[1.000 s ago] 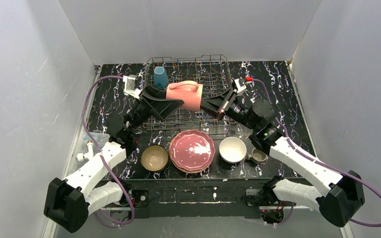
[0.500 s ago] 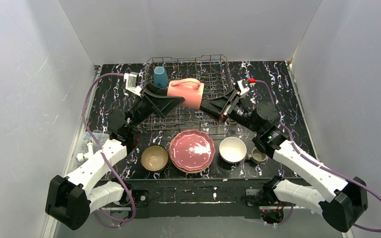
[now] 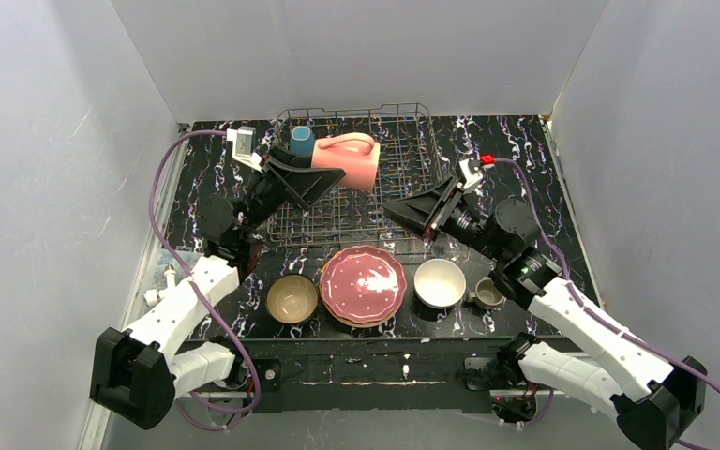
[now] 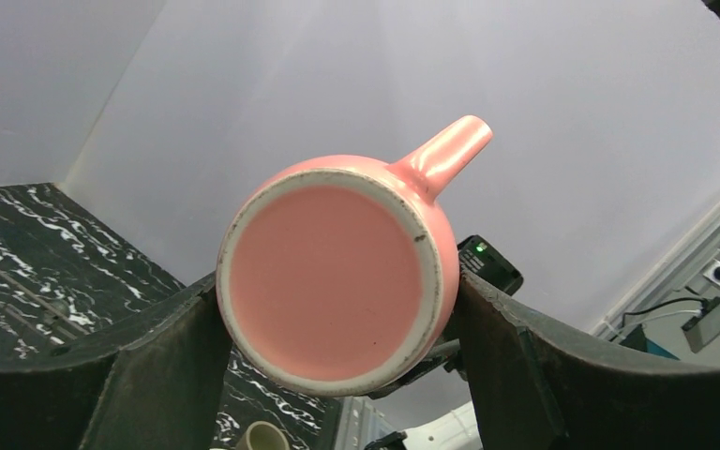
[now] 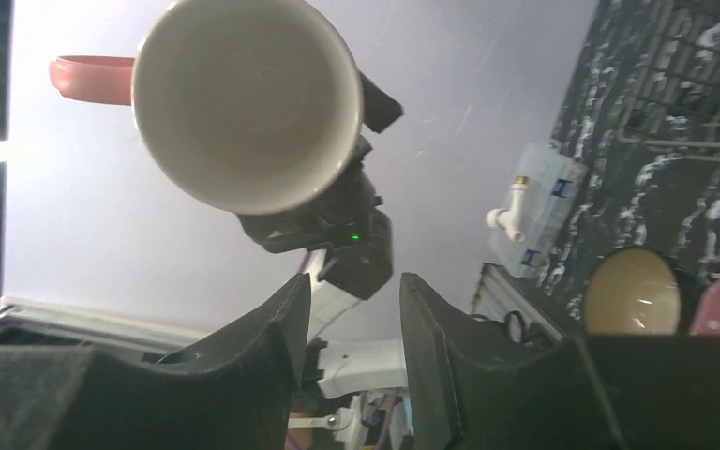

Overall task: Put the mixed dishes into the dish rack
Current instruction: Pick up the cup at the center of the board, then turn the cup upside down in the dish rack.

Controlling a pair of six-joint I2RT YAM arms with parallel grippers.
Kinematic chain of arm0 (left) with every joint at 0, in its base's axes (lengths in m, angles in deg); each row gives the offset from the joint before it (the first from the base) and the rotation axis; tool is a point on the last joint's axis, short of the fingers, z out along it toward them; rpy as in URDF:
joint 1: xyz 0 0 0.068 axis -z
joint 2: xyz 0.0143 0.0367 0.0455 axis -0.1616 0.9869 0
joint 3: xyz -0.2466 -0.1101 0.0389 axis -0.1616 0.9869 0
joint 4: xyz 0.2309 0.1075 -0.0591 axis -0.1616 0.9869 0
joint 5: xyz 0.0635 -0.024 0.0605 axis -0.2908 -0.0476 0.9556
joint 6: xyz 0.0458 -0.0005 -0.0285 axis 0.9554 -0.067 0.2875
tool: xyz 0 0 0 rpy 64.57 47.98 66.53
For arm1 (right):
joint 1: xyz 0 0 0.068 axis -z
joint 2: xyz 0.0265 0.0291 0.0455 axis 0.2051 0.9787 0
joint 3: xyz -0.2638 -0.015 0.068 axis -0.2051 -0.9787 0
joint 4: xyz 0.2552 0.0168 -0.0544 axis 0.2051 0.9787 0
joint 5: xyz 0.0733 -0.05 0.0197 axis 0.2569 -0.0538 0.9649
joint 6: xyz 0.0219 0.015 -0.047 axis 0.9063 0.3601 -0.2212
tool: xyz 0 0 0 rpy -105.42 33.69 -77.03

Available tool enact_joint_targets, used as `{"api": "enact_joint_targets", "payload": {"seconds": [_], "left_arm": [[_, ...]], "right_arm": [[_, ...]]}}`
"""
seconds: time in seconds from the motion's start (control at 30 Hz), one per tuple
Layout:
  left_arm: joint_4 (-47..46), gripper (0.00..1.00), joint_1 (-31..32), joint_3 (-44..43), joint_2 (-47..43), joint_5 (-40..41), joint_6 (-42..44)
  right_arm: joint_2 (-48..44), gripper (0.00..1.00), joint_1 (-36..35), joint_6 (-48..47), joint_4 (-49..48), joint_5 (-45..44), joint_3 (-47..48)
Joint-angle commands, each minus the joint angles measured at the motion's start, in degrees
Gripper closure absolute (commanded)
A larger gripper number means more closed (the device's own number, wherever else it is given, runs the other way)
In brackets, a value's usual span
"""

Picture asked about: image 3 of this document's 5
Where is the blue ceramic mug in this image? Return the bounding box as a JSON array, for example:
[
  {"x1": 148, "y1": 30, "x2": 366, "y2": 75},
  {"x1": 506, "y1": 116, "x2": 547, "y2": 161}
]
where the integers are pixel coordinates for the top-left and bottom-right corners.
[{"x1": 289, "y1": 126, "x2": 316, "y2": 158}]

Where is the pink ceramic mug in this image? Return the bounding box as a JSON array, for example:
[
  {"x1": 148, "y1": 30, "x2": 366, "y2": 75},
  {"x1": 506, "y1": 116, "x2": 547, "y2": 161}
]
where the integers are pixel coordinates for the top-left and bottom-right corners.
[{"x1": 311, "y1": 132, "x2": 381, "y2": 191}]

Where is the beige ceramic mug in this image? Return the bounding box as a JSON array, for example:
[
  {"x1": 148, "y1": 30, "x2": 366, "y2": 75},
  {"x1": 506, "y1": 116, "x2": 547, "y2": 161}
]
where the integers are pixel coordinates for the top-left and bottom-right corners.
[{"x1": 466, "y1": 278, "x2": 505, "y2": 310}]

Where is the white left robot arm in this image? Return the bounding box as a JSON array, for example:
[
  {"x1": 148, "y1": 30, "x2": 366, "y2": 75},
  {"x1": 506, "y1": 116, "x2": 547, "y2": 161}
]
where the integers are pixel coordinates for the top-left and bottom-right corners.
[{"x1": 89, "y1": 156, "x2": 346, "y2": 429}]

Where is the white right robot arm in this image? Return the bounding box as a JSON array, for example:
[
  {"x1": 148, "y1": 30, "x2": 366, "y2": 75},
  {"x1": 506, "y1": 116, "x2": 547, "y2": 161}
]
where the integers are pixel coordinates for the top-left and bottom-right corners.
[{"x1": 383, "y1": 177, "x2": 705, "y2": 449}]

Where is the white ceramic bowl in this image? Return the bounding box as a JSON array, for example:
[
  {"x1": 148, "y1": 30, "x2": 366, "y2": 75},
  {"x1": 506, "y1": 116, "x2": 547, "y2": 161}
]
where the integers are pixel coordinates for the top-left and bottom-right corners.
[{"x1": 413, "y1": 259, "x2": 467, "y2": 309}]

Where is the pink polka dot plate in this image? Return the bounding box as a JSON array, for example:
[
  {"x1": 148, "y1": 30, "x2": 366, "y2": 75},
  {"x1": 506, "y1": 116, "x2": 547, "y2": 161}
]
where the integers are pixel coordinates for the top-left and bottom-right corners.
[{"x1": 319, "y1": 245, "x2": 408, "y2": 328}]

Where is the brown beige bowl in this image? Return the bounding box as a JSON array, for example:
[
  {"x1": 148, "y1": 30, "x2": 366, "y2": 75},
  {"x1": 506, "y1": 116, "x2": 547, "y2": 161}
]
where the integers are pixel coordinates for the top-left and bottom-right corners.
[{"x1": 265, "y1": 274, "x2": 320, "y2": 325}]

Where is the clear plastic storage box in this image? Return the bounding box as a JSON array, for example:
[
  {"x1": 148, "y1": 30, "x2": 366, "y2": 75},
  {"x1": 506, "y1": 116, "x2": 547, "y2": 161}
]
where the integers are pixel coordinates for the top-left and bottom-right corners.
[{"x1": 139, "y1": 248, "x2": 186, "y2": 309}]

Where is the metal wire dish rack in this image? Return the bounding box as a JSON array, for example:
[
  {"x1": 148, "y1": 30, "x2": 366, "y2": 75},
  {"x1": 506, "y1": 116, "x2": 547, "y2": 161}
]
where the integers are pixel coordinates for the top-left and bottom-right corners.
[{"x1": 267, "y1": 102, "x2": 443, "y2": 247}]

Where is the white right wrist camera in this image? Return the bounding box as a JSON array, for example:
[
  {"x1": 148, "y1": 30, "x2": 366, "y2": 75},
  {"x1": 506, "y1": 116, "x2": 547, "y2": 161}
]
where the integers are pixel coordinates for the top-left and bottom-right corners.
[{"x1": 457, "y1": 155, "x2": 495, "y2": 193}]

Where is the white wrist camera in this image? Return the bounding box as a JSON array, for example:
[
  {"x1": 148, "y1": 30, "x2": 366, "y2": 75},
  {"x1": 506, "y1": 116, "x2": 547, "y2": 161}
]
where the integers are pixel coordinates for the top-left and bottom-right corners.
[
  {"x1": 225, "y1": 126, "x2": 263, "y2": 172},
  {"x1": 457, "y1": 155, "x2": 495, "y2": 193}
]

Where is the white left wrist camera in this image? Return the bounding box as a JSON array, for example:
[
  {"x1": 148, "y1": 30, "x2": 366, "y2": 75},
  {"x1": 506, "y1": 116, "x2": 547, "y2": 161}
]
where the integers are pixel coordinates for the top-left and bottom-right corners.
[{"x1": 225, "y1": 126, "x2": 263, "y2": 172}]

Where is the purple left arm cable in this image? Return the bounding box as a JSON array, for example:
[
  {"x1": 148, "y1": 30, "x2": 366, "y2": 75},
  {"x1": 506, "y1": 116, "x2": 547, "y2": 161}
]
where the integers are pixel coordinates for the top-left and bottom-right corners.
[{"x1": 147, "y1": 128, "x2": 263, "y2": 432}]

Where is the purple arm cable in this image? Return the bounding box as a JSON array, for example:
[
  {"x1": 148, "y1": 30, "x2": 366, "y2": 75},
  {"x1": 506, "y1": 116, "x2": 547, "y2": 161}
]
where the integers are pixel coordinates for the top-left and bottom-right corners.
[
  {"x1": 147, "y1": 128, "x2": 263, "y2": 432},
  {"x1": 493, "y1": 157, "x2": 720, "y2": 450}
]

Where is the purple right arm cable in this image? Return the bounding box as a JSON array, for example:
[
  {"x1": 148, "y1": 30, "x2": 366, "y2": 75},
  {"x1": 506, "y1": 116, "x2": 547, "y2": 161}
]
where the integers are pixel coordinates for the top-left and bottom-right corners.
[{"x1": 493, "y1": 157, "x2": 720, "y2": 450}]

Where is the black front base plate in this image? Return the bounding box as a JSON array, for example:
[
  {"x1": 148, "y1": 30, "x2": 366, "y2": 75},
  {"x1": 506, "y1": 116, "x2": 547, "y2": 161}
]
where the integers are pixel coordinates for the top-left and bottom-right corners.
[{"x1": 167, "y1": 337, "x2": 560, "y2": 415}]

